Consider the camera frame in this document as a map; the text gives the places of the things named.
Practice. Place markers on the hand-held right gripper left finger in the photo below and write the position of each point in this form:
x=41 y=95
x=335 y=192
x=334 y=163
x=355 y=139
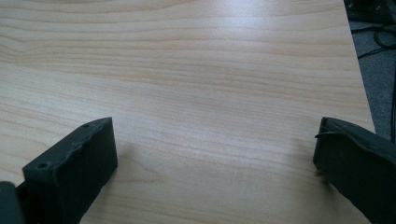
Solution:
x=77 y=168

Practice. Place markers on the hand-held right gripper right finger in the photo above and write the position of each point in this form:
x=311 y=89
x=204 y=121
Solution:
x=358 y=168

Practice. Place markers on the black stand base plate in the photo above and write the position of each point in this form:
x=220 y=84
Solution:
x=370 y=9

